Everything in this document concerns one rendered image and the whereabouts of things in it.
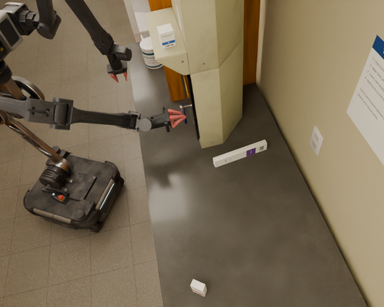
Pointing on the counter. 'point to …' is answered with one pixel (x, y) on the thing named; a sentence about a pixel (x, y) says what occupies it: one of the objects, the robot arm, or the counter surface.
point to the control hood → (164, 58)
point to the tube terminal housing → (214, 63)
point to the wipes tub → (146, 47)
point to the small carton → (166, 36)
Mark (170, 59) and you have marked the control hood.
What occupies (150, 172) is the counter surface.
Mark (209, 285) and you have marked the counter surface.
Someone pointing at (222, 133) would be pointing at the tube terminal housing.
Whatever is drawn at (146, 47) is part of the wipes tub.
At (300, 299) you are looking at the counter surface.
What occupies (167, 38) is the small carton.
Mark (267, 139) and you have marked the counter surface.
